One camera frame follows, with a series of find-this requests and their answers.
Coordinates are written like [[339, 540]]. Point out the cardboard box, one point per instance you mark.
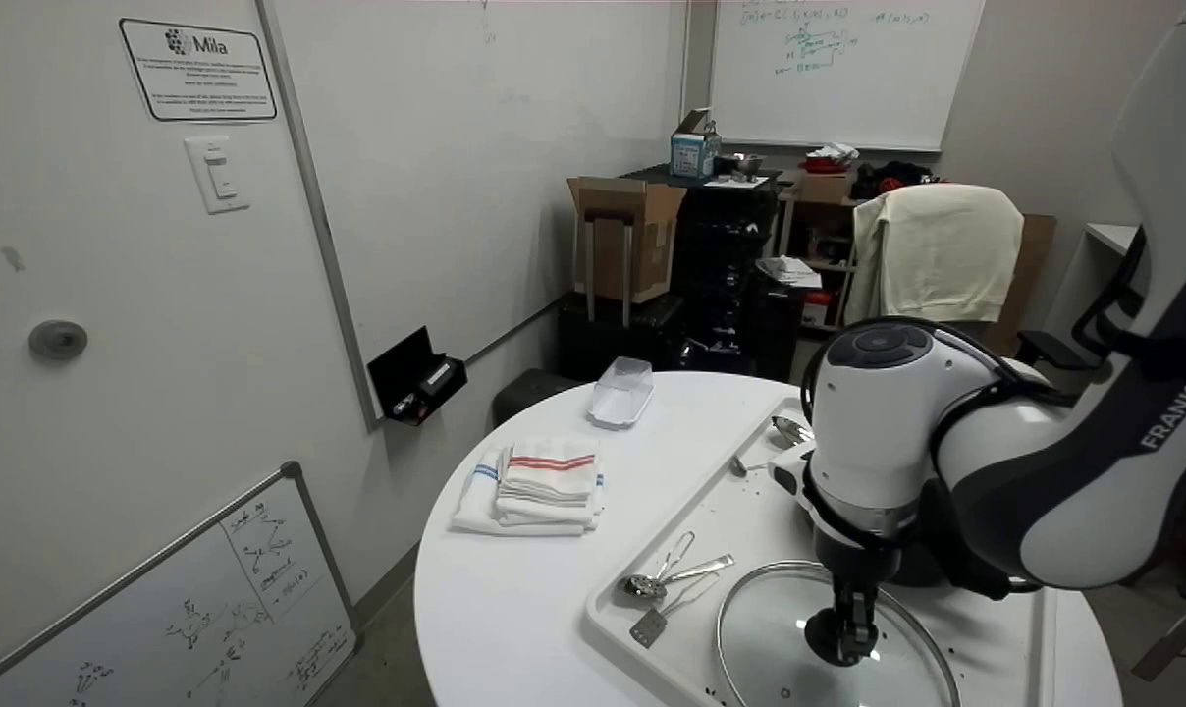
[[622, 237]]

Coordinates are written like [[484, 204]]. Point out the white wall sign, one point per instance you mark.
[[198, 72]]

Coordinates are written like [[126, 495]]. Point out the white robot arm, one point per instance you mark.
[[933, 446]]

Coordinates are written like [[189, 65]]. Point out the white plastic tray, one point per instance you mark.
[[990, 644]]

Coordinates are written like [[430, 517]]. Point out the folded white striped towel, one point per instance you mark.
[[530, 491]]

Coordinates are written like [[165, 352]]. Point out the round white table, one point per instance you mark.
[[502, 619]]

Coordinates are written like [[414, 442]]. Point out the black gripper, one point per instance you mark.
[[858, 576]]

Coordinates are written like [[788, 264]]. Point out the chair with cream cover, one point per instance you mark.
[[935, 252]]

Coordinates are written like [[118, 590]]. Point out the white light switch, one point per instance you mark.
[[215, 175]]

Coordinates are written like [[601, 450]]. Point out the small leaning whiteboard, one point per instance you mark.
[[246, 610]]

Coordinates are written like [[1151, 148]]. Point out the glass lid with black knob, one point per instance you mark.
[[767, 662]]

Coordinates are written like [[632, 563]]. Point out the wall-mounted whiteboard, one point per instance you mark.
[[865, 72]]

